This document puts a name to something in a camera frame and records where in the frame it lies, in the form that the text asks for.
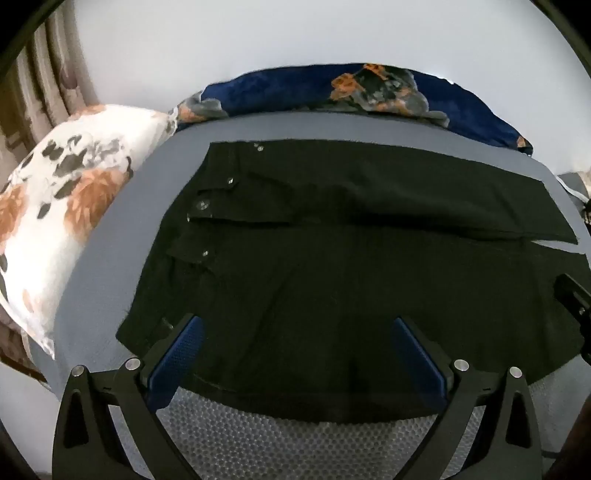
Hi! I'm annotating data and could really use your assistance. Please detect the black pants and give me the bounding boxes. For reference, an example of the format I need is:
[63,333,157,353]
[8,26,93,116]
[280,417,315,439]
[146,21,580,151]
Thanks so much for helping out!
[117,140,590,422]

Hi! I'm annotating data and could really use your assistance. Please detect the beige curtain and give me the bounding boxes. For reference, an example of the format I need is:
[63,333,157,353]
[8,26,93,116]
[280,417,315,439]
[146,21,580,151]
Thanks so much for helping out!
[1,1,96,180]

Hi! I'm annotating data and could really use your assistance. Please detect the blue floral blanket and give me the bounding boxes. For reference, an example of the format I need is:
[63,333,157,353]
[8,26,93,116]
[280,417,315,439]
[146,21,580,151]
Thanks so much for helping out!
[174,63,534,156]

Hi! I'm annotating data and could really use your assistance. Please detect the white floral pillow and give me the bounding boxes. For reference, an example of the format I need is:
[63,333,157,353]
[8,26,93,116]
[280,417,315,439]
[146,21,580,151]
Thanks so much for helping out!
[1,104,178,356]

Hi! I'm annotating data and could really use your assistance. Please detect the grey mesh mattress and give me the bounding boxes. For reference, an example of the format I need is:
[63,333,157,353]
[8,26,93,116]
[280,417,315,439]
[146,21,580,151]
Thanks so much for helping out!
[32,113,590,479]

